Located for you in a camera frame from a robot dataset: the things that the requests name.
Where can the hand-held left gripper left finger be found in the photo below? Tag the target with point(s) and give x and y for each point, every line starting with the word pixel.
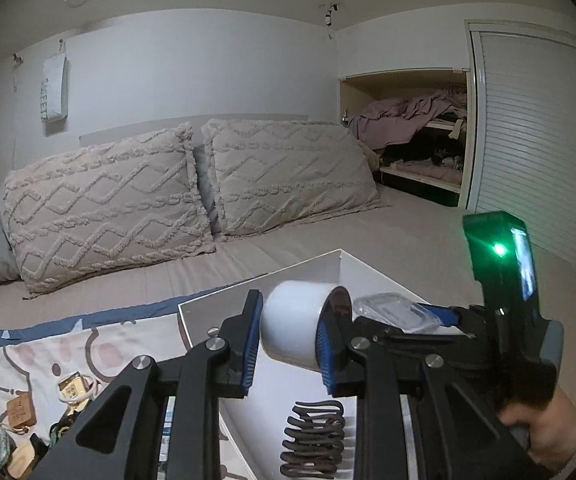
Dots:
pixel 250 345

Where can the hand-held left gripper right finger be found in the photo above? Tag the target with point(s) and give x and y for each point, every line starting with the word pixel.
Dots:
pixel 327 355

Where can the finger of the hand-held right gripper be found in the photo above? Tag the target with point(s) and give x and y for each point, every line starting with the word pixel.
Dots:
pixel 445 316
pixel 418 342

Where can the clear plastic lidded container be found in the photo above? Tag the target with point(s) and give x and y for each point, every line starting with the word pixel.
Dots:
pixel 388 310

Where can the white tape roll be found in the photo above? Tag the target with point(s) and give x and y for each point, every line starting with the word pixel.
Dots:
pixel 288 320

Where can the brown hair claw clip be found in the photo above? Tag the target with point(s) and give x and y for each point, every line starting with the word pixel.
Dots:
pixel 313 440

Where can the white cardboard box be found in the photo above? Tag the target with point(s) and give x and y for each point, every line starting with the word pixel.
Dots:
pixel 263 435

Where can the person's right hand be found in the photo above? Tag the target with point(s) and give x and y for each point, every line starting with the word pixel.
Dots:
pixel 553 425

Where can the bed with beige sheet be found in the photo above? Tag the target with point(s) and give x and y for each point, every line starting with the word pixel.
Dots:
pixel 418 240

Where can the white louvered closet door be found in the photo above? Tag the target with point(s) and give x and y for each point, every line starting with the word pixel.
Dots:
pixel 533 150

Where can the dark clothes pile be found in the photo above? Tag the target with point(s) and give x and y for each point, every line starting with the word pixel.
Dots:
pixel 423 152

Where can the beige textured pillow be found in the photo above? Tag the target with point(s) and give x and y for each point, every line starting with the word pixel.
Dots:
pixel 288 175
pixel 107 210

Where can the small tan square box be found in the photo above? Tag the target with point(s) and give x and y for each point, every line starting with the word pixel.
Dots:
pixel 75 387

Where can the printed blanket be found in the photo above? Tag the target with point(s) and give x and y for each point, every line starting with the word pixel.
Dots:
pixel 27 355

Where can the wooden tag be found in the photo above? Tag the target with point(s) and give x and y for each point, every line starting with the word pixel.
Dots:
pixel 17 412

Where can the cream closet shelf unit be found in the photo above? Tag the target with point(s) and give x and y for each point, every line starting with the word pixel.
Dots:
pixel 353 90

